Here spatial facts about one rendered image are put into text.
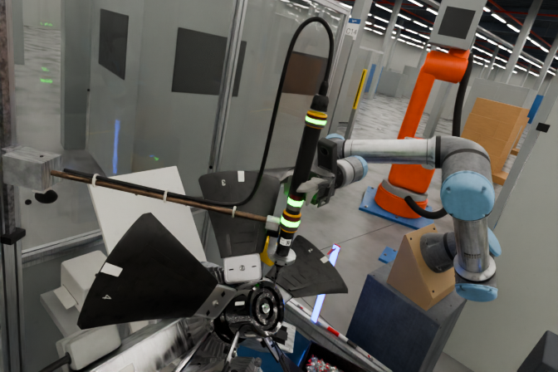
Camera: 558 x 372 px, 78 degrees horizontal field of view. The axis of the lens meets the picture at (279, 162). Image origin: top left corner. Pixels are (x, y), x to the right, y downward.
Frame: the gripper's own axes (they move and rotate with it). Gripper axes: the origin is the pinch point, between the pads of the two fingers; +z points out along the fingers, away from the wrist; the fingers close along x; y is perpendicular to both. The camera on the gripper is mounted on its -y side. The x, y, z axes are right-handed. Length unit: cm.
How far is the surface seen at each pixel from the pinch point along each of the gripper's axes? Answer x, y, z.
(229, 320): -0.3, 31.3, 12.6
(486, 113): 53, 21, -809
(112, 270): 11.6, 15.5, 33.5
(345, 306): 25, 150, -162
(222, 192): 20.5, 11.8, -0.2
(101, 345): 14, 36, 33
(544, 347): -57, 26, -36
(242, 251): 7.7, 21.6, 2.9
